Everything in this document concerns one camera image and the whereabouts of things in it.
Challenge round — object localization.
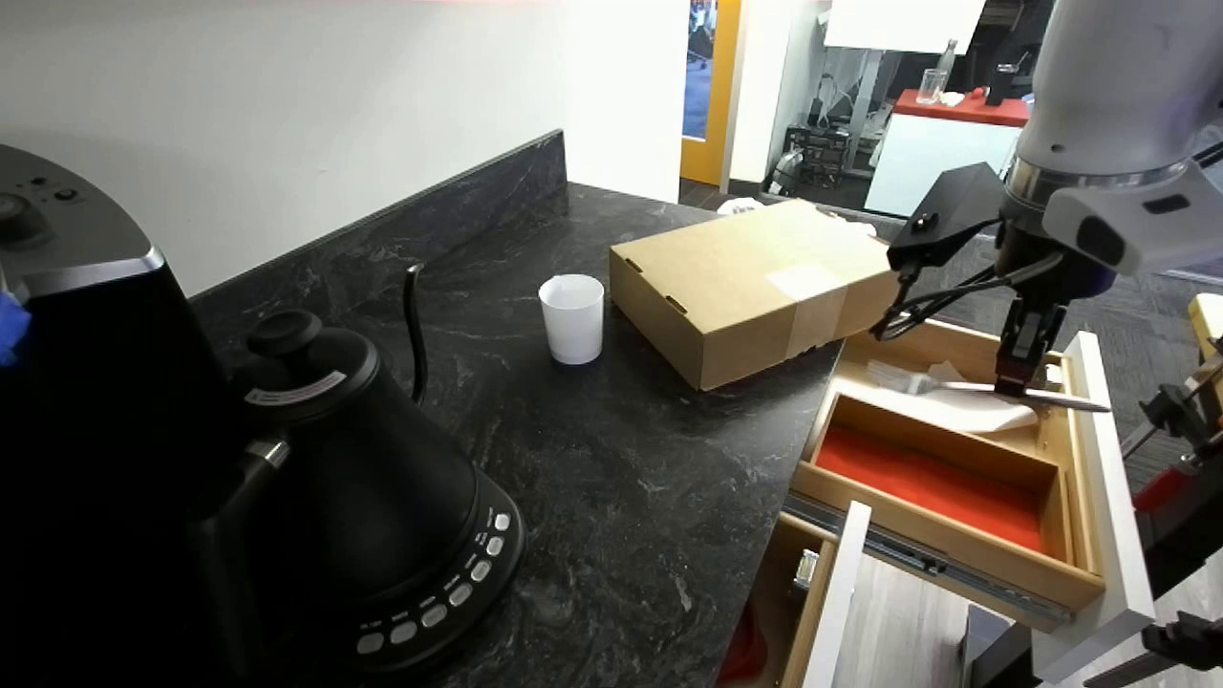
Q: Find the open wooden drawer white front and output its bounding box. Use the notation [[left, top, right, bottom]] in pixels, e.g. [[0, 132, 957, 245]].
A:
[[785, 308, 1160, 643]]

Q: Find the partly open wooden drawer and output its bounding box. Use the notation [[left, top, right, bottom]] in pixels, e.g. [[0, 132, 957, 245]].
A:
[[717, 496, 974, 688]]

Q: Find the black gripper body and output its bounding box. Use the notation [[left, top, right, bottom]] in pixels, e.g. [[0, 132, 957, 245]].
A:
[[993, 205, 1114, 304]]

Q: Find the yellow door frame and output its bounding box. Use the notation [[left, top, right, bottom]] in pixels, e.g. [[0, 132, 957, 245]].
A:
[[675, 0, 745, 192]]

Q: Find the light wooden board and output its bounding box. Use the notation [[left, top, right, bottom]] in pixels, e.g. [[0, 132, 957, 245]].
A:
[[1185, 291, 1223, 375]]

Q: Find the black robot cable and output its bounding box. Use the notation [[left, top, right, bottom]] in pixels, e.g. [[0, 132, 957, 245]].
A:
[[872, 231, 1064, 344]]

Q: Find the small white cup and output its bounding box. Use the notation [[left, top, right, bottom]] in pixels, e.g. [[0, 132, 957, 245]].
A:
[[533, 271, 606, 370]]

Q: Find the white cabinet with red top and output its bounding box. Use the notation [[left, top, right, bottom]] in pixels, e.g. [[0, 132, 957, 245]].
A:
[[863, 86, 1035, 226]]

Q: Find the black and red stand clamp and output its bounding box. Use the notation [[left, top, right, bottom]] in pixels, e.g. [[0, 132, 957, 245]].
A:
[[1126, 365, 1223, 605]]

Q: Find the blue object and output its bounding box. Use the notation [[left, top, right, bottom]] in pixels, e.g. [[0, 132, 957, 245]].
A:
[[0, 287, 31, 375]]

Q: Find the white paper towel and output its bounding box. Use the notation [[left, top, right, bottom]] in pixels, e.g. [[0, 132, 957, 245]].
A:
[[863, 360, 1043, 439]]

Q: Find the black coffee maker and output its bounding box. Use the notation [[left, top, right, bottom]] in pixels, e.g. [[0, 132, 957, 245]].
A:
[[0, 142, 281, 688]]

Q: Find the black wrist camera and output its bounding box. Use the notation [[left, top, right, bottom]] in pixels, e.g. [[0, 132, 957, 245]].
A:
[[885, 161, 1008, 276]]

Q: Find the red drawer liner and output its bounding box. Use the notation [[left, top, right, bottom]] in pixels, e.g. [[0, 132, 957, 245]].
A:
[[815, 419, 1049, 555]]

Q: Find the brown cardboard box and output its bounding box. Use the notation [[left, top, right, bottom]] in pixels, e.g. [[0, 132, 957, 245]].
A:
[[606, 194, 922, 393]]

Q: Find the black gooseneck kettle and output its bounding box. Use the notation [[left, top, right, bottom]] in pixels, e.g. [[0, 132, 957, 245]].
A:
[[241, 258, 494, 617]]

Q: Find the white board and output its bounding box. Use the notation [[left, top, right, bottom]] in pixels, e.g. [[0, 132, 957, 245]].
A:
[[819, 0, 988, 56]]

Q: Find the black kettle base with buttons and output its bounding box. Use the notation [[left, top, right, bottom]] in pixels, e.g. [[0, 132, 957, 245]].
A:
[[340, 472, 528, 671]]

